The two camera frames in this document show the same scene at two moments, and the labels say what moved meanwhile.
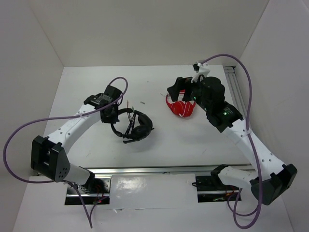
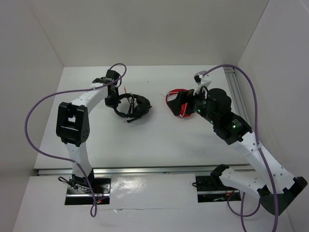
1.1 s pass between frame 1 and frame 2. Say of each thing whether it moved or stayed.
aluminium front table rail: stayed
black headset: moved
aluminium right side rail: stayed
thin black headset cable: moved
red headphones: stayed
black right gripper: moved
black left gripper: moved
